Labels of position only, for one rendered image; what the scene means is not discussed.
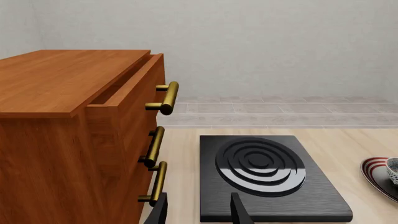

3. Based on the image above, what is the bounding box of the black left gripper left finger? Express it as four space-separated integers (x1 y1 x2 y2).
142 192 169 224

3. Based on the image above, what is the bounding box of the wooden cabinet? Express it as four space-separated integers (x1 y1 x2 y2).
0 49 166 224

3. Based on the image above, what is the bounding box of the plate with red rings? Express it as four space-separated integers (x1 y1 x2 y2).
359 156 398 203

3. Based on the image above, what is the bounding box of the flat black stove plate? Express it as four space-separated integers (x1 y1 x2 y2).
199 134 354 223

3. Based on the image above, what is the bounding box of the brass drawer handle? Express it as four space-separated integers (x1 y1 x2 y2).
137 161 169 208
144 80 180 116
137 125 166 169

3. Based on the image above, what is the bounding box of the patterned bowl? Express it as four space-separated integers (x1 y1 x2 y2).
385 157 398 185

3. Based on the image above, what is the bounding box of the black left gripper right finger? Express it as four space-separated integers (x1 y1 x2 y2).
230 192 256 224

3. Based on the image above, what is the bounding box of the wooden drawer slightly open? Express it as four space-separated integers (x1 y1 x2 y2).
85 52 166 164

